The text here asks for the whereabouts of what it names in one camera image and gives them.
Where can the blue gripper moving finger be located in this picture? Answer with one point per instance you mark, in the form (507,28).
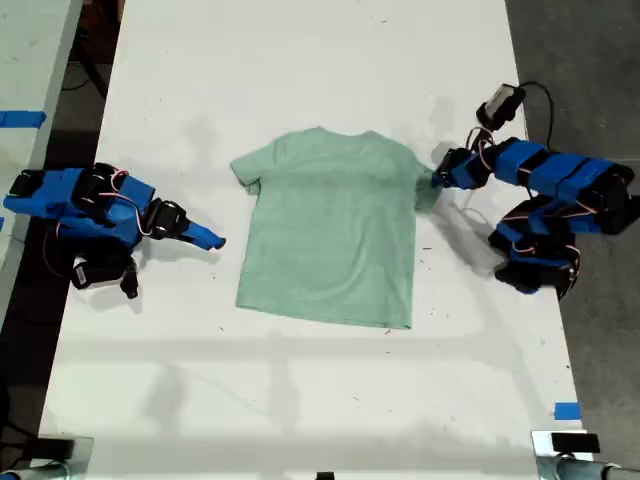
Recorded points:
(442,179)
(196,244)

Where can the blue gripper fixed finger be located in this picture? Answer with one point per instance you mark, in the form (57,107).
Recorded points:
(446,161)
(207,234)

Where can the pale green T-shirt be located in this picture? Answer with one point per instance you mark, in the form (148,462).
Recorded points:
(325,225)

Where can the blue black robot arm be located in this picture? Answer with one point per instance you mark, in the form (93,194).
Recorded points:
(75,200)
(565,200)

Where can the white side table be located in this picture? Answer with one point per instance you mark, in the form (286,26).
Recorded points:
(25,150)

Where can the long blue tape strip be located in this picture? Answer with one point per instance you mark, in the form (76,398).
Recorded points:
(20,119)

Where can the small black box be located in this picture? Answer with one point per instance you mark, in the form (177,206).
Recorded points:
(56,448)
(575,443)

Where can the square blue tape piece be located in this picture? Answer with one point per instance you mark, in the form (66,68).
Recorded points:
(567,411)

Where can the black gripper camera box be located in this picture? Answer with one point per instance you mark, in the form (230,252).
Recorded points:
(500,106)
(97,272)

